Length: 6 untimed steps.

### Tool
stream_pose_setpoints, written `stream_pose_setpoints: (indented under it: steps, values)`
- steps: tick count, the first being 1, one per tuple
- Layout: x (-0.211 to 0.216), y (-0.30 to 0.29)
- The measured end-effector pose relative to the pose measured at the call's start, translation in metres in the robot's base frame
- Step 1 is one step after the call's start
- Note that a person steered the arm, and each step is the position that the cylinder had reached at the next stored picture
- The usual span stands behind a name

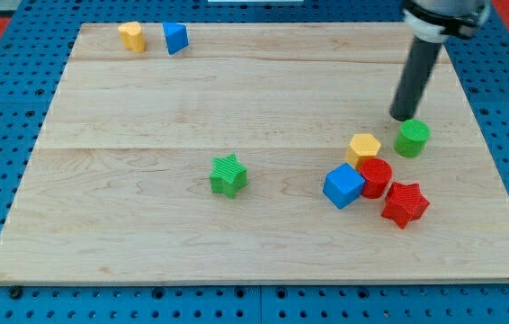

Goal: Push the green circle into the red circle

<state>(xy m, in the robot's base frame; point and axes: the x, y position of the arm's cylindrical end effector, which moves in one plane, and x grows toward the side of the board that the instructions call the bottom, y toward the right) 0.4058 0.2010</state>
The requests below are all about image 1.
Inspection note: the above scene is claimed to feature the red cylinder block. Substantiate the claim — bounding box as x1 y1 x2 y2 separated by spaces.
360 157 393 199

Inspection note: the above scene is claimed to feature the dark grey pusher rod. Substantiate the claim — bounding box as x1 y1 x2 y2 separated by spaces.
389 36 442 122

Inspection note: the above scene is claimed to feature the blue triangle block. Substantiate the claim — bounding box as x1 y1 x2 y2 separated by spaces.
162 22 189 55

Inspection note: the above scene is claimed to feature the yellow heart block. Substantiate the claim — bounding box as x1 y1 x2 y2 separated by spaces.
117 22 146 52

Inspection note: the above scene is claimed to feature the green star block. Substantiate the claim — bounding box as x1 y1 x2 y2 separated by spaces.
210 153 247 199

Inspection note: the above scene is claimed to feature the blue cube block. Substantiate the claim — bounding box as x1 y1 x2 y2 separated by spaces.
323 163 365 209

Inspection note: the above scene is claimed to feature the yellow hexagon block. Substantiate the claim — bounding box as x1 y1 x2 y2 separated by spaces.
344 133 381 170

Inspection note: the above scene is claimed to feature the wooden board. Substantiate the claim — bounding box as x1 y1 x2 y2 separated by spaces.
0 22 509 286

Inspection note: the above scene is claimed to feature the green cylinder block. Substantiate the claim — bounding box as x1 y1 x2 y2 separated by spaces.
394 119 431 158

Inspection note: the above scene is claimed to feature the red star block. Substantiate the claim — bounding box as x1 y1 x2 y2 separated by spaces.
381 182 430 229

